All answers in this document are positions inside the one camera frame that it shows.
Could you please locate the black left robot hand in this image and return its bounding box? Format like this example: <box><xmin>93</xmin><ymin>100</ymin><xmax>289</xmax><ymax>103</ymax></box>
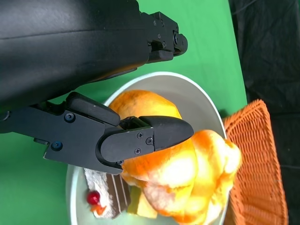
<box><xmin>0</xmin><ymin>0</ymin><xmax>195</xmax><ymax>175</ymax></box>

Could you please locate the shell-shaped orange bread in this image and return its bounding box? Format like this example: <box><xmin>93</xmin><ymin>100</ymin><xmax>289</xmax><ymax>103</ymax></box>
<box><xmin>109</xmin><ymin>90</ymin><xmax>183</xmax><ymax>132</ymax></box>

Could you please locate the pale green bowl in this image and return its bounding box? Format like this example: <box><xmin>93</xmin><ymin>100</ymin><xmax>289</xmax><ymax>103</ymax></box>
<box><xmin>65</xmin><ymin>71</ymin><xmax>228</xmax><ymax>225</ymax></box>

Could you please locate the chocolate cake slice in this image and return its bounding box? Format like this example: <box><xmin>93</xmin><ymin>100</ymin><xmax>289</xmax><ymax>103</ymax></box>
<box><xmin>83</xmin><ymin>167</ymin><xmax>131</xmax><ymax>220</ymax></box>

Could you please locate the yellow cake slice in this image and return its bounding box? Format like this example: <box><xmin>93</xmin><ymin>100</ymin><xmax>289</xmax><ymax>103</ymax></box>
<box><xmin>127</xmin><ymin>185</ymin><xmax>158</xmax><ymax>218</ymax></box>

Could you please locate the ring-shaped orange bread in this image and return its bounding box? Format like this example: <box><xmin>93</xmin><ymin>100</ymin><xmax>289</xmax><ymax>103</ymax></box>
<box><xmin>121</xmin><ymin>129</ymin><xmax>242</xmax><ymax>225</ymax></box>

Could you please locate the orange wicker basket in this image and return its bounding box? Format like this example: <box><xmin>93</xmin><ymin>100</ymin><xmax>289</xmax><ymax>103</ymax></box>
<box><xmin>222</xmin><ymin>99</ymin><xmax>289</xmax><ymax>225</ymax></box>

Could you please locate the green tablecloth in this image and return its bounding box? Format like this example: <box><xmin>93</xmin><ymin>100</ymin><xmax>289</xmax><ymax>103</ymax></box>
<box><xmin>0</xmin><ymin>0</ymin><xmax>248</xmax><ymax>225</ymax></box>

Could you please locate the black backdrop curtain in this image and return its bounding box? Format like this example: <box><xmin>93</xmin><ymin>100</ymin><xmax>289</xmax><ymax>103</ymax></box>
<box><xmin>228</xmin><ymin>0</ymin><xmax>300</xmax><ymax>225</ymax></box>

